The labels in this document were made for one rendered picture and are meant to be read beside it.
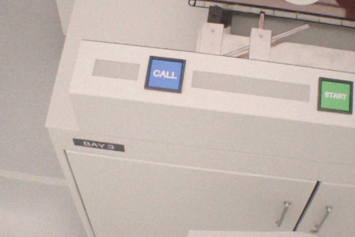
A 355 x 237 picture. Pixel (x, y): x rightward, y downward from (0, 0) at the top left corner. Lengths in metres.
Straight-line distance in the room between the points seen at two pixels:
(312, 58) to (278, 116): 0.18
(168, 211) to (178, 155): 0.30
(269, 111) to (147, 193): 0.44
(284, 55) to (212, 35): 0.13
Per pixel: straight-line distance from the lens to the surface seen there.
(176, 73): 1.12
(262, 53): 1.21
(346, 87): 1.14
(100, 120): 1.19
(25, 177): 2.12
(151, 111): 1.13
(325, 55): 1.26
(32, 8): 2.40
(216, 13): 1.25
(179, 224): 1.63
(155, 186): 1.42
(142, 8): 1.36
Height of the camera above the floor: 1.94
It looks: 63 degrees down
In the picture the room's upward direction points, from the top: straight up
